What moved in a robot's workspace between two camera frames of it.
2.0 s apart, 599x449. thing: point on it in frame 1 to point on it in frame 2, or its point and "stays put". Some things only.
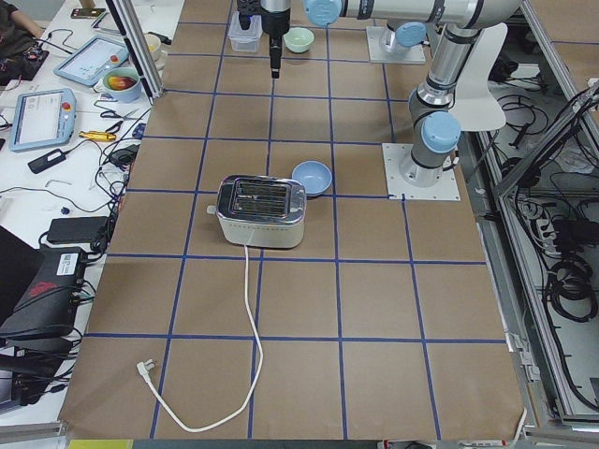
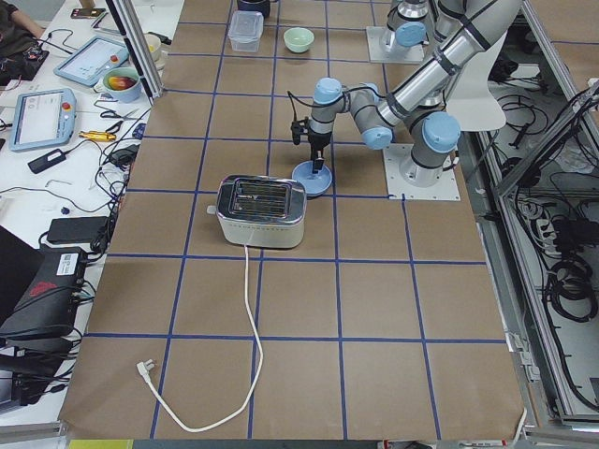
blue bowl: [314, 176] stays put
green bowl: [299, 39] stays put
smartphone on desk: [90, 12] stays put
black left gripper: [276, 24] to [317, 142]
